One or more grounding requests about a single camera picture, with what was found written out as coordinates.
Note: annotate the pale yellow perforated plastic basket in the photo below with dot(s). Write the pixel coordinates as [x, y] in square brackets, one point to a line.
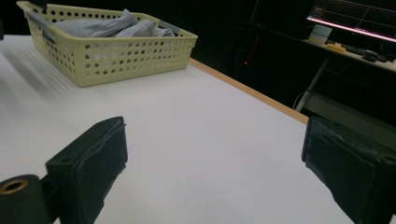
[124, 62]

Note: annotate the white table mat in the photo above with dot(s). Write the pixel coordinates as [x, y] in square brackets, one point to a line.
[202, 140]

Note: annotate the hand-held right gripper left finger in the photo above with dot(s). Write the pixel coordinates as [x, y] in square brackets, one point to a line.
[87, 168]

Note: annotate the computer monitor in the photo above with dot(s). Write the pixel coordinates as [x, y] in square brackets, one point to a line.
[358, 15]

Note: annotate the small yellow object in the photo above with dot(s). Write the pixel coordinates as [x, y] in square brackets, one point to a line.
[336, 47]

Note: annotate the grey metal desk frame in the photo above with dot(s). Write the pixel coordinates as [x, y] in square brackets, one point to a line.
[342, 115]

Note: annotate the dark device on desk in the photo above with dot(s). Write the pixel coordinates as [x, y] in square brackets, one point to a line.
[373, 56]

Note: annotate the light grey-blue tank top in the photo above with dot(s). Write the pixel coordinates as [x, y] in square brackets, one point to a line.
[93, 28]

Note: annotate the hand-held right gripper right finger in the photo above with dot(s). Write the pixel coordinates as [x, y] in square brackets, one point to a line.
[358, 174]

